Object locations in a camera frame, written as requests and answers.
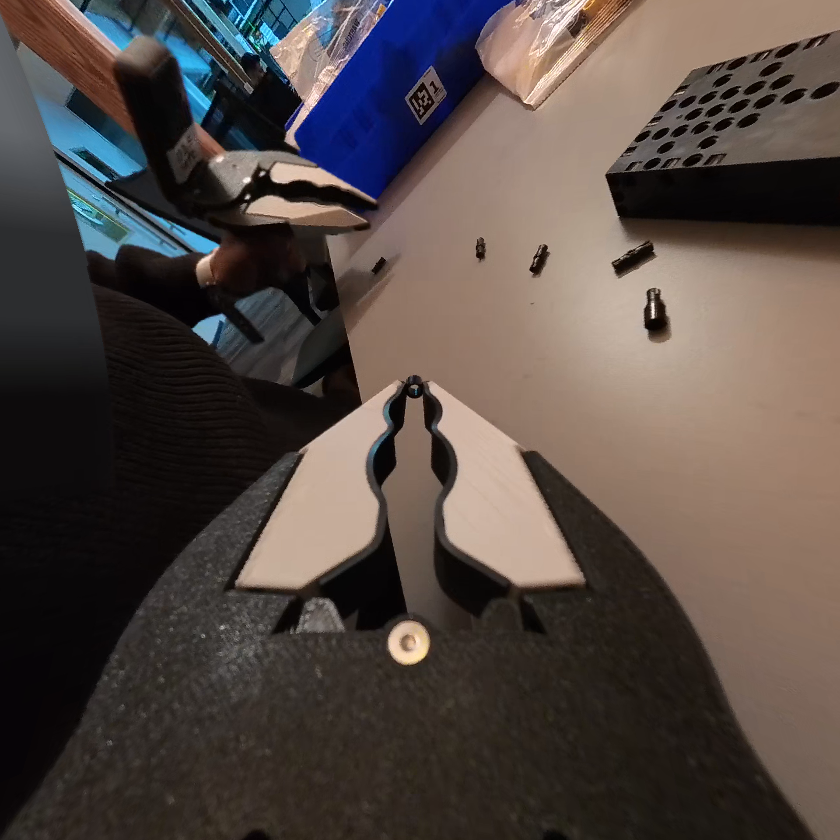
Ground bag of yellow parts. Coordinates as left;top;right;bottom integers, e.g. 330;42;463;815
476;0;634;109

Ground clear bags of parts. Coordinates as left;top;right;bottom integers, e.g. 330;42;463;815
269;0;395;86

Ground blue plastic bin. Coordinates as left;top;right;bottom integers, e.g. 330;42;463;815
283;0;519;198

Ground person's left hand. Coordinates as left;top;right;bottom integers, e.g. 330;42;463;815
211;226;309;298

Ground black perforated plastic block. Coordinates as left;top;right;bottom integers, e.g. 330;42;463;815
605;29;840;227

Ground wooden beam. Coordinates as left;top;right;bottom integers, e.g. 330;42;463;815
0;0;227;155

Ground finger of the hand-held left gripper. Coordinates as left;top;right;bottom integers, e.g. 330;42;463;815
268;164;379;210
244;197;371;233

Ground person's left forearm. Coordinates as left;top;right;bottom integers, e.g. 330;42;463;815
85;249;214;326

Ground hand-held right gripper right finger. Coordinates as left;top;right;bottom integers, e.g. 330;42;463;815
422;381;588;593

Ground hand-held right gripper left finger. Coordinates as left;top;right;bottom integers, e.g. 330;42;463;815
235;379;406;593

